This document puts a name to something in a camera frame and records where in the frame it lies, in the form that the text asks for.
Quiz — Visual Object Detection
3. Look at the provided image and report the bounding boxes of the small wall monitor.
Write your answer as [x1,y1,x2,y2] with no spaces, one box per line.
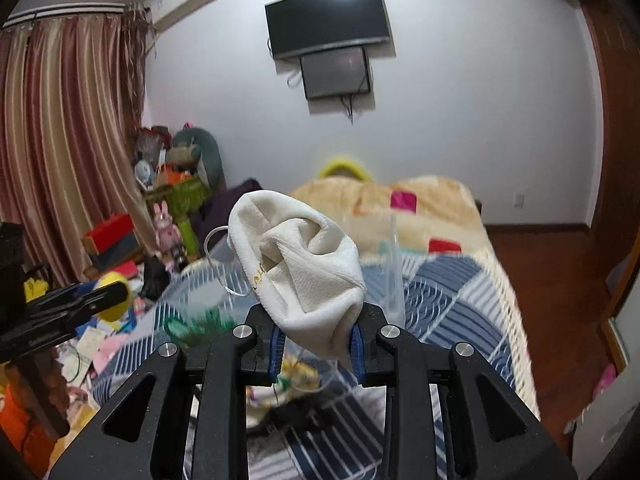
[300,47,371,101]

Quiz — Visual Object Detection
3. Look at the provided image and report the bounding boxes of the dark purple clothing pile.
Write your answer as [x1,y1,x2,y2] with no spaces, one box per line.
[189,179,262,252]

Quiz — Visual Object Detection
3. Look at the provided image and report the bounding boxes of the green striped cloth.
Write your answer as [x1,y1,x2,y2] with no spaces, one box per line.
[163,308,235,349]

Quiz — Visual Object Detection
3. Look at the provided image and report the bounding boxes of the large wall television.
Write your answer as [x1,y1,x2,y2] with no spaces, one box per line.
[265,0,390,58]

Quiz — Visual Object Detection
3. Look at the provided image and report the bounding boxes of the beige plush blanket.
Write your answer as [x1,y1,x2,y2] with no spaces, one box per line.
[288,176,492,254]

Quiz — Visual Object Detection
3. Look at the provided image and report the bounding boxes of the pink rabbit toy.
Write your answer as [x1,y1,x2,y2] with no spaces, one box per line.
[153,200,188,272]

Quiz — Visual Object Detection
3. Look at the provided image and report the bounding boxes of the left hand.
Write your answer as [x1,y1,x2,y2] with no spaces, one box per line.
[1,348,70,448]

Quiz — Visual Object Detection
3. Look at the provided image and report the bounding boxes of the yellow round plush toy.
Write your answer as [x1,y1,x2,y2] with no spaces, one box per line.
[93,271,134,322]

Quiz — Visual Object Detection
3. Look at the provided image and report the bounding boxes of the wall power outlet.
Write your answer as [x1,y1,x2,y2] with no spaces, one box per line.
[513,194,525,209]

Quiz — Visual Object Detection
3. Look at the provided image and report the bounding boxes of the clear plastic storage box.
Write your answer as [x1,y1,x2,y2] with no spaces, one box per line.
[203,211,407,394]

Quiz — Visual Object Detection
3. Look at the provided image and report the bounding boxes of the white knit hat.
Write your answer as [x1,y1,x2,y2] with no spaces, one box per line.
[228,190,366,368]

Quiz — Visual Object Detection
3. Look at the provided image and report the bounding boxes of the striped red beige curtain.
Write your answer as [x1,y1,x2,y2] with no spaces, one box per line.
[1,3,155,285]

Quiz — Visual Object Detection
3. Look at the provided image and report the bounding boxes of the grey green dinosaur plush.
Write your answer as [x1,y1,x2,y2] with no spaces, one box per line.
[165,127,226,191]

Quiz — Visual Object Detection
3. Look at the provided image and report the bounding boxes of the yellow plush ring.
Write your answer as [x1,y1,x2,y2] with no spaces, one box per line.
[316,157,374,183]

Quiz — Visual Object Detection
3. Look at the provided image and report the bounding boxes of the green cardboard box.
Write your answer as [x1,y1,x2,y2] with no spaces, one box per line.
[144,178,212,256]

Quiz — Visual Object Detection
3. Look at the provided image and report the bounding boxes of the red box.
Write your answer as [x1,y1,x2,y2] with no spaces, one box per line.
[81,214,134,256]

